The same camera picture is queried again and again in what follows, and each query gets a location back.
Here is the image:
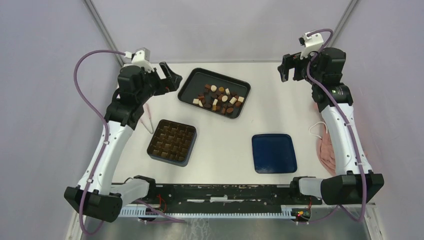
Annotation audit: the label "black chocolate tray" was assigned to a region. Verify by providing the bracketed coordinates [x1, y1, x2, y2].
[177, 67, 251, 119]

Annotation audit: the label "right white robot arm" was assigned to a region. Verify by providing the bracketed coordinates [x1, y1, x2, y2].
[277, 47, 385, 205]

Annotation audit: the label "pink cloth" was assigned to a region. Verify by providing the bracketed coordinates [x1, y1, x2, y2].
[312, 102, 372, 176]

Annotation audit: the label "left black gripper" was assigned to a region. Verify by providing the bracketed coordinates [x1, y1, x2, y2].
[136, 61, 182, 104]

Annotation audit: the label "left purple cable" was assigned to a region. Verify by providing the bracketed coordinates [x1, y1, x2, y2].
[73, 49, 127, 236]

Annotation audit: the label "pink tongs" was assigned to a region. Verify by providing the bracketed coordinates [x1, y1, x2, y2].
[139, 103, 155, 135]

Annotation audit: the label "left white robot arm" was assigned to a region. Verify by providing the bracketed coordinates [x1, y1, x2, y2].
[64, 61, 183, 223]

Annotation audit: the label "white cable duct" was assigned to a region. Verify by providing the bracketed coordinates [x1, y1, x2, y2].
[118, 204, 300, 220]

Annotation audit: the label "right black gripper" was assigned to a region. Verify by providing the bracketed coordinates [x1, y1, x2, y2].
[278, 47, 323, 86]

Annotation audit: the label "blue box lid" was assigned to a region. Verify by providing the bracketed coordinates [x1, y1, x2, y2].
[251, 133, 298, 174]

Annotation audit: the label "blue chocolate box with insert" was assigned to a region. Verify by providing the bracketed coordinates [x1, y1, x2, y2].
[146, 119, 197, 167]

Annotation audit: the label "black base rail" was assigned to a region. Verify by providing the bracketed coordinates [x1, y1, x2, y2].
[142, 183, 323, 214]

